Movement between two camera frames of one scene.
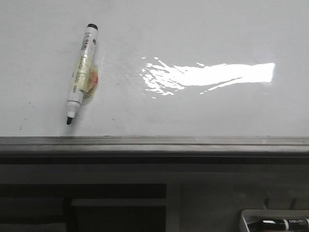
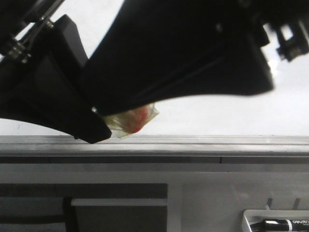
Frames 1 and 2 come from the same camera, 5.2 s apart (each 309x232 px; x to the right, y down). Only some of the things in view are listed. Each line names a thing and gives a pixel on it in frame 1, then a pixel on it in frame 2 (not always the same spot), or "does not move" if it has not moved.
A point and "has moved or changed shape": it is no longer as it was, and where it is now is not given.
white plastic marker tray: x=249 y=216 does not move
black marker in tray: x=280 y=225 does not move
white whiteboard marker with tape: x=85 y=79 has moved or changed shape
